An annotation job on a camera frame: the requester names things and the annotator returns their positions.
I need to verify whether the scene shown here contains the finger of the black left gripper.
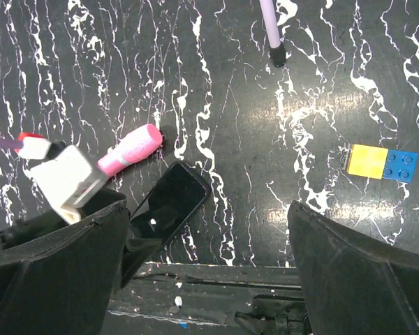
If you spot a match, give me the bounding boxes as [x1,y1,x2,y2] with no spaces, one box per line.
[120,223,164,288]

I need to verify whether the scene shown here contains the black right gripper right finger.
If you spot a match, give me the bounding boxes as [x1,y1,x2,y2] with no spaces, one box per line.
[288,201,419,334]

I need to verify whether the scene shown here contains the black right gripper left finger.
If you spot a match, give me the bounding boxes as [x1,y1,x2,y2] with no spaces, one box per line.
[0,200,128,334]

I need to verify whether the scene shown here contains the black phone case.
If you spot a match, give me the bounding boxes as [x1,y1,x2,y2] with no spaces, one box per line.
[130,162,211,244]

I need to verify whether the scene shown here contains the pink cylindrical tool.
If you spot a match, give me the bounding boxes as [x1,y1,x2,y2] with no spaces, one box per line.
[98,124,163,177]

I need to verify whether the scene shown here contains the yellow and blue toy brick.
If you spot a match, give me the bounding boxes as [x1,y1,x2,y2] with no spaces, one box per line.
[346,144,418,183]

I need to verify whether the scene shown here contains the lilac tripod stand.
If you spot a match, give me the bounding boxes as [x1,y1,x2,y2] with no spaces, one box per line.
[259,0,286,68]

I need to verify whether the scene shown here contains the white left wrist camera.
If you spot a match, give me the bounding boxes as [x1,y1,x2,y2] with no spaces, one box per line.
[17,133,108,225]

